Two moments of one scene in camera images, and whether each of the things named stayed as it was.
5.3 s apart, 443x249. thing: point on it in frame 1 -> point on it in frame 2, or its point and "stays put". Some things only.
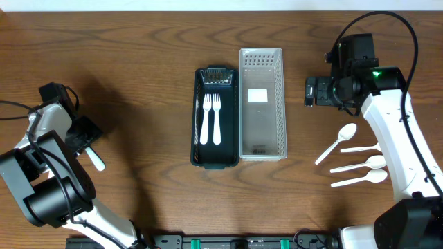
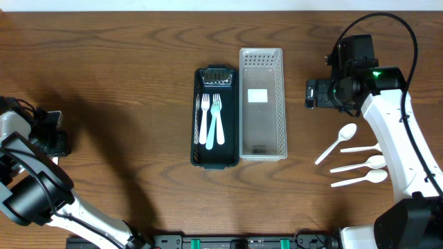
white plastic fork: x=207 y=102 stays put
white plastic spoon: x=345 y=133 stays put
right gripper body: x=327 y=90 stays put
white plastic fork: x=98 y=163 -> x=214 y=110
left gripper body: x=87 y=135 -> x=59 y=143
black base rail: x=221 y=241 stays put
